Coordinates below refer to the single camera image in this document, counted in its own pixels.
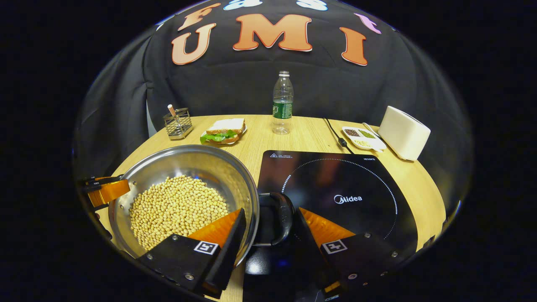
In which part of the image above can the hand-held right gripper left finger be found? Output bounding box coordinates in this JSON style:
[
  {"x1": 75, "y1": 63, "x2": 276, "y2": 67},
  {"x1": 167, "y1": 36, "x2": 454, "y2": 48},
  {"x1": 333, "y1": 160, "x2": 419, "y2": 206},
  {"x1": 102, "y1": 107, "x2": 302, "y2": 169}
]
[{"x1": 136, "y1": 208, "x2": 247, "y2": 299}]

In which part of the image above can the wire utensil holder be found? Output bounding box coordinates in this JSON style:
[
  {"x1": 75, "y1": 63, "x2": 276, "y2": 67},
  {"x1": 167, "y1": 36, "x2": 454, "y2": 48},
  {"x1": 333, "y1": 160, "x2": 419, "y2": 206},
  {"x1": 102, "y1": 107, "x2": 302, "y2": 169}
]
[{"x1": 163, "y1": 108, "x2": 193, "y2": 140}]

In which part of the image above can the black induction cooktop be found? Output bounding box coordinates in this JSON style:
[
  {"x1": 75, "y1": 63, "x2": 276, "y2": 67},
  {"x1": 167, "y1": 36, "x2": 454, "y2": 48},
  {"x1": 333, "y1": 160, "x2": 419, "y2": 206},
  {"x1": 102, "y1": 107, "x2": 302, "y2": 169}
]
[{"x1": 243, "y1": 150, "x2": 419, "y2": 302}]

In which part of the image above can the white toaster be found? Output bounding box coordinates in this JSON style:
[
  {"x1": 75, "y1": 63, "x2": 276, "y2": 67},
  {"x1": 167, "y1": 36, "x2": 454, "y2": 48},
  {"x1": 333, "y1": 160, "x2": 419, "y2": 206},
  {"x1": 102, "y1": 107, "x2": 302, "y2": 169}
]
[{"x1": 378, "y1": 106, "x2": 431, "y2": 161}]

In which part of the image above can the white power cable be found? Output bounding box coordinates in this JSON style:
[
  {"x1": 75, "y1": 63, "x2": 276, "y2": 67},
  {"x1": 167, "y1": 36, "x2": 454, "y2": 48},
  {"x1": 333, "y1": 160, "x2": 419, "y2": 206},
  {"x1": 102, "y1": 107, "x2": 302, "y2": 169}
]
[{"x1": 362, "y1": 122, "x2": 381, "y2": 140}]

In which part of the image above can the black power cable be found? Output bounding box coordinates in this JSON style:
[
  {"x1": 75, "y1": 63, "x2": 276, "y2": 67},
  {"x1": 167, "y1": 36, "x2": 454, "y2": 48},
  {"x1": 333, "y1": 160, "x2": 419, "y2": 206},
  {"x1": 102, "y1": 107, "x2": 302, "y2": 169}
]
[{"x1": 323, "y1": 118, "x2": 353, "y2": 154}]

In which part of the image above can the steel pot with black handle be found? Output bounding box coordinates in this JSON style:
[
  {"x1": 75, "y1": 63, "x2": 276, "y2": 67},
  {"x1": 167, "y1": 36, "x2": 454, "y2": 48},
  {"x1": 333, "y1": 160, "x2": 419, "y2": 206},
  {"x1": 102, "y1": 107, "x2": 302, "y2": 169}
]
[{"x1": 108, "y1": 145, "x2": 295, "y2": 267}]

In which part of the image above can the pile of yellow soybeans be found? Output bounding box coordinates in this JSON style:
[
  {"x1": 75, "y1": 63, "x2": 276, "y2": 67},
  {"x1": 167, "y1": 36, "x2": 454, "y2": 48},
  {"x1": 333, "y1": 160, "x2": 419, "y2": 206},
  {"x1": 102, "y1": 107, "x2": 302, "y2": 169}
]
[{"x1": 129, "y1": 175, "x2": 229, "y2": 251}]

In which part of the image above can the small white plate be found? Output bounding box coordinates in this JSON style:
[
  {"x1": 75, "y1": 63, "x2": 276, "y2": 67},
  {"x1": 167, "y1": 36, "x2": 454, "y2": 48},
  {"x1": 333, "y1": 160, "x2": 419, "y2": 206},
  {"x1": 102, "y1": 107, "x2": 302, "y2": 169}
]
[{"x1": 200, "y1": 125, "x2": 248, "y2": 146}]

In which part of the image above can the clear water bottle green label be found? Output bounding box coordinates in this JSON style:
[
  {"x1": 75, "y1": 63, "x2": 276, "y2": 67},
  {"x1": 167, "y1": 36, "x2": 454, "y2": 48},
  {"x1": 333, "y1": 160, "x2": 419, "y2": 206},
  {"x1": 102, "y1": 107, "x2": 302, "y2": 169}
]
[{"x1": 272, "y1": 70, "x2": 294, "y2": 135}]

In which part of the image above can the white divided dish of beans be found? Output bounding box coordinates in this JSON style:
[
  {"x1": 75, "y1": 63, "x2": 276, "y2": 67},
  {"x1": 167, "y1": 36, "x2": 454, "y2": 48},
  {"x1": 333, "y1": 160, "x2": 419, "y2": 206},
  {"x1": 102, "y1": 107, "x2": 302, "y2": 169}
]
[{"x1": 342, "y1": 126, "x2": 386, "y2": 152}]

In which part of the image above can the sandwich with lettuce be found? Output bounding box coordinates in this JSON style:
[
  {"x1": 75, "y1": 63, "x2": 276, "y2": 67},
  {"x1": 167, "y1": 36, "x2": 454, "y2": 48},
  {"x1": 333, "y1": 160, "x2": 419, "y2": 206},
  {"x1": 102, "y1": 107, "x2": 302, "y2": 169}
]
[{"x1": 206, "y1": 118, "x2": 246, "y2": 144}]

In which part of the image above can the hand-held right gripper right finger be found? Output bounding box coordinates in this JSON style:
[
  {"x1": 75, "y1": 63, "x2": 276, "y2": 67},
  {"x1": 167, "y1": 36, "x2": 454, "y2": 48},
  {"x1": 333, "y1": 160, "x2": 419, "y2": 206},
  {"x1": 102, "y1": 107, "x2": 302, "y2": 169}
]
[{"x1": 296, "y1": 207, "x2": 403, "y2": 300}]

